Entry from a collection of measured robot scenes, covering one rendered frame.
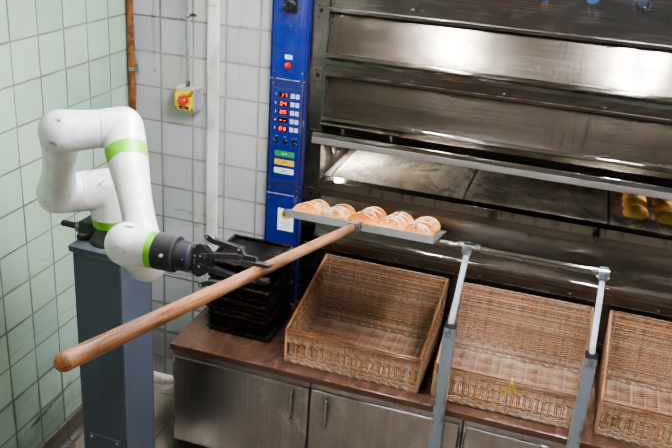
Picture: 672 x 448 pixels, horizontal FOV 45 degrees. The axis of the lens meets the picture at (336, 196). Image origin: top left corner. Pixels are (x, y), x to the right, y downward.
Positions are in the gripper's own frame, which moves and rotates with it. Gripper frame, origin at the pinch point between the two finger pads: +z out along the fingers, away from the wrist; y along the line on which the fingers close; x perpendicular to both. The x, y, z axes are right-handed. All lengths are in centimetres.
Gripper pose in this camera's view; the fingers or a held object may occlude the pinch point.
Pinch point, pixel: (256, 271)
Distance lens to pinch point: 195.7
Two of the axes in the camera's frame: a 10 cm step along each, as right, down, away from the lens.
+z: 9.5, 1.7, -2.5
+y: -1.5, 9.8, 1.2
